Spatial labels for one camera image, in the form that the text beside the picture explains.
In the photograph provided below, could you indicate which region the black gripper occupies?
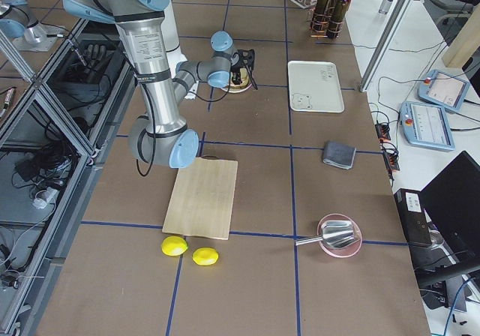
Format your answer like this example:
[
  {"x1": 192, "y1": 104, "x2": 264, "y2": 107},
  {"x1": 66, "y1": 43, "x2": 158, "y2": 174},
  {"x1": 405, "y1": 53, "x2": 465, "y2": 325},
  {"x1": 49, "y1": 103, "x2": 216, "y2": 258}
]
[{"x1": 231, "y1": 49, "x2": 257, "y2": 86}]

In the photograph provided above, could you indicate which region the black computer monitor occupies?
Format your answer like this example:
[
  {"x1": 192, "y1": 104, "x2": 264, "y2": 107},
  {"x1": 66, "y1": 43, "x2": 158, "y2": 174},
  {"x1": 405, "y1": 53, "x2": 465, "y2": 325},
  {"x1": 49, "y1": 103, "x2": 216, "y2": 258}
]
[{"x1": 417, "y1": 151, "x2": 479, "y2": 287}]

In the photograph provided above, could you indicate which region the blue teach pendant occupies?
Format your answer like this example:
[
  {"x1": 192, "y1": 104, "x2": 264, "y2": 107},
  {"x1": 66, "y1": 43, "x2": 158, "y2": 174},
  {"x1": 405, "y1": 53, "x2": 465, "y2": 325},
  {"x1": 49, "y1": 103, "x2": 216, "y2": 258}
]
[
  {"x1": 400, "y1": 101, "x2": 455, "y2": 152},
  {"x1": 418, "y1": 70, "x2": 470, "y2": 113}
]

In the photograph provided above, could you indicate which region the yellow lemon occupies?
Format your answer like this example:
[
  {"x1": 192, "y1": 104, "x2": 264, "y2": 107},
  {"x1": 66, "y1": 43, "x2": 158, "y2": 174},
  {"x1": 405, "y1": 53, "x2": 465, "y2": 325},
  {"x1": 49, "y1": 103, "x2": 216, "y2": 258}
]
[
  {"x1": 192, "y1": 247, "x2": 219, "y2": 266},
  {"x1": 160, "y1": 235, "x2": 188, "y2": 257}
]

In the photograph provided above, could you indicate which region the aluminium frame post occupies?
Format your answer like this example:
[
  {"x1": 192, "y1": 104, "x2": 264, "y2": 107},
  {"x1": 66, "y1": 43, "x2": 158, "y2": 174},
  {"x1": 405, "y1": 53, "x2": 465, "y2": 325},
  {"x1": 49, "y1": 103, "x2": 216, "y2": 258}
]
[{"x1": 359, "y1": 0, "x2": 413, "y2": 92}]

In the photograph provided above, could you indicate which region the copper wire bottle rack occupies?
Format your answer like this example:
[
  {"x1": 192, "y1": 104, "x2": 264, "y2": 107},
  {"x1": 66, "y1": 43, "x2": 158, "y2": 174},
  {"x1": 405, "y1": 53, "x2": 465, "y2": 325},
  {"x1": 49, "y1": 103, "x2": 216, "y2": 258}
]
[{"x1": 310, "y1": 7, "x2": 344, "y2": 39}]

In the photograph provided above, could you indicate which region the wooden cutting board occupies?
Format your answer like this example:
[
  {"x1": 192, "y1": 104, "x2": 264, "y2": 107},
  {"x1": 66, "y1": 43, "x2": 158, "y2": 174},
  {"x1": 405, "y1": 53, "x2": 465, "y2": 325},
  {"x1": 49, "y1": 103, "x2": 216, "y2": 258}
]
[{"x1": 163, "y1": 157, "x2": 238, "y2": 240}]

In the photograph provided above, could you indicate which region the pink bowl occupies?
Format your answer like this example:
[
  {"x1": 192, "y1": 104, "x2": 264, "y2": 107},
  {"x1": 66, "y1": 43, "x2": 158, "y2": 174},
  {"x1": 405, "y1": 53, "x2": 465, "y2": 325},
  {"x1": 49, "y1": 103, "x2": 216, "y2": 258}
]
[{"x1": 316, "y1": 214, "x2": 363, "y2": 258}]

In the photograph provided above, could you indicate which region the cream round plate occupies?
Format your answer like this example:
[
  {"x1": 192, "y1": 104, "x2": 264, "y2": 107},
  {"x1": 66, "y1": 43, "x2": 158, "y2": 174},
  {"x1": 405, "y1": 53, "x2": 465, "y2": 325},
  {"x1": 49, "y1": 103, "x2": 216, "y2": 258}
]
[{"x1": 221, "y1": 82, "x2": 252, "y2": 94}]

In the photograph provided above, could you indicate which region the dark green wine bottle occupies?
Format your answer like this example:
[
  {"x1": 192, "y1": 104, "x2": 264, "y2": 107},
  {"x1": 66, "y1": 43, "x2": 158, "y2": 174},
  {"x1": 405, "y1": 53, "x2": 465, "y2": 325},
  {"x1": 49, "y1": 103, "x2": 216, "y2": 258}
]
[
  {"x1": 310, "y1": 0, "x2": 330, "y2": 37},
  {"x1": 326, "y1": 0, "x2": 344, "y2": 39}
]

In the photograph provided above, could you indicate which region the cream bear serving tray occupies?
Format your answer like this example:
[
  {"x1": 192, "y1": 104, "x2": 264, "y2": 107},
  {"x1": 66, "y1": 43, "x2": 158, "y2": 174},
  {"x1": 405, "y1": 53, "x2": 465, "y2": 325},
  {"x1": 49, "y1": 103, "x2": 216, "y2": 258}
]
[{"x1": 287, "y1": 61, "x2": 344, "y2": 113}]

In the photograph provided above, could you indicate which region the black desktop computer box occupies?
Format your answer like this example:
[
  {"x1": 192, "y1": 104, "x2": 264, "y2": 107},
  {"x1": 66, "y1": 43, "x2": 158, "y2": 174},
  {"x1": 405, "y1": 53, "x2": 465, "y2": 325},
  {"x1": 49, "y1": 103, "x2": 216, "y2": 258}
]
[{"x1": 394, "y1": 188, "x2": 432, "y2": 248}]

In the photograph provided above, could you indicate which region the metal scoop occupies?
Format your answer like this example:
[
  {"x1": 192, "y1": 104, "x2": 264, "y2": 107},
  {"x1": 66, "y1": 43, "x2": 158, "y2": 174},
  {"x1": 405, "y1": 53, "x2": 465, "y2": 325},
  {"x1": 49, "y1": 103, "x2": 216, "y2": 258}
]
[{"x1": 295, "y1": 220, "x2": 359, "y2": 250}]

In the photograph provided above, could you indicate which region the folded grey cloth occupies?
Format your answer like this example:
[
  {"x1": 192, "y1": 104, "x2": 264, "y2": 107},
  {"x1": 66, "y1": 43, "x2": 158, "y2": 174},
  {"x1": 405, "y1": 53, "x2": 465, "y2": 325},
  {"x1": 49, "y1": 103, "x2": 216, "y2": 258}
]
[{"x1": 322, "y1": 140, "x2": 356, "y2": 170}]

